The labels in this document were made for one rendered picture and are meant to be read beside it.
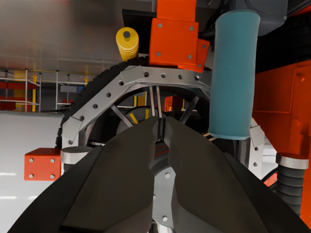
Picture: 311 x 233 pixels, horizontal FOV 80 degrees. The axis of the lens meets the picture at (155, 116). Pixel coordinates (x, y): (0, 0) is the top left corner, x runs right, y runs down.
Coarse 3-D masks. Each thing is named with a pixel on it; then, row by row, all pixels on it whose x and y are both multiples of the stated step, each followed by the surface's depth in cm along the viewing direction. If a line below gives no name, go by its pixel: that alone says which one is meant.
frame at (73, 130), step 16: (112, 80) 47; (128, 80) 47; (144, 80) 48; (160, 80) 48; (176, 80) 49; (192, 80) 49; (208, 80) 49; (96, 96) 47; (112, 96) 47; (208, 96) 55; (80, 112) 47; (96, 112) 47; (64, 128) 47; (80, 128) 47; (256, 128) 51; (64, 144) 47; (80, 144) 49; (240, 144) 57; (256, 144) 52; (240, 160) 56; (256, 160) 52; (256, 176) 53
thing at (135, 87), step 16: (128, 96) 72; (160, 96) 59; (192, 96) 66; (160, 112) 59; (208, 112) 69; (96, 128) 63; (160, 128) 60; (208, 128) 80; (96, 144) 58; (224, 144) 67
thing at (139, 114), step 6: (138, 108) 102; (144, 108) 101; (150, 108) 102; (138, 114) 101; (144, 114) 101; (150, 114) 102; (156, 114) 102; (162, 114) 102; (132, 120) 101; (138, 120) 101; (120, 126) 101; (126, 126) 101; (120, 132) 101
